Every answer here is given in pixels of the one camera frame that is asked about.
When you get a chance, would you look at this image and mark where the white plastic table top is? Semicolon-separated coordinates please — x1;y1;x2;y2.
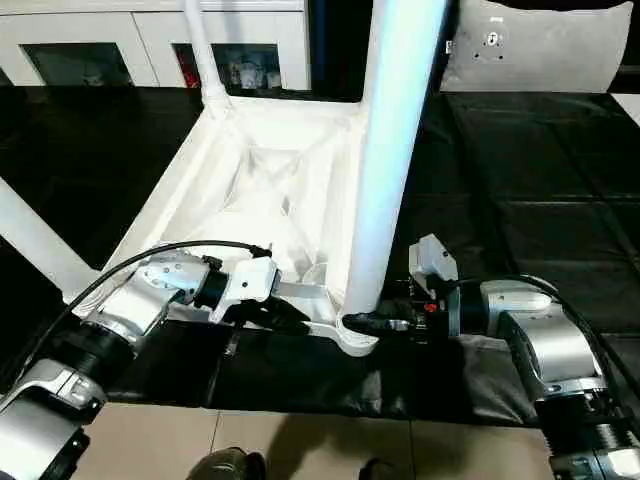
62;95;383;359

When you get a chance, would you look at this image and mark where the white plastic table leg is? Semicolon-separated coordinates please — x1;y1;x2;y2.
340;0;450;317
182;0;234;117
0;177;103;303

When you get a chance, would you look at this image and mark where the dark right robot foot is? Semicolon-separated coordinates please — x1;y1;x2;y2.
358;458;399;480

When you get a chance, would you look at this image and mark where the dark robot foot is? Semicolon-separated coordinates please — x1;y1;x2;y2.
358;458;399;480
186;447;269;480

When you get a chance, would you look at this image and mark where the dark left robot foot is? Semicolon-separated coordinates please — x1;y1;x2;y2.
186;447;269;480

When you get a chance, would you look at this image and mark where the black work mat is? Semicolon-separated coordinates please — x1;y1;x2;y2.
0;85;640;429

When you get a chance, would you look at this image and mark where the grey cushion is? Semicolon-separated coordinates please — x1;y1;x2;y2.
440;0;637;96

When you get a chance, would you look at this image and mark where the white flat board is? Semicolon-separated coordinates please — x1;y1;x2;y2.
612;93;640;126

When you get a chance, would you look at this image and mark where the white cabinet with glass doors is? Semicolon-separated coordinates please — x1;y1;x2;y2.
0;0;311;93

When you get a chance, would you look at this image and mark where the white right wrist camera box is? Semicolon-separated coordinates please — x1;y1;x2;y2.
407;234;462;297

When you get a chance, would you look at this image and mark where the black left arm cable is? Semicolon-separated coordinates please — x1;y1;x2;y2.
0;239;274;393

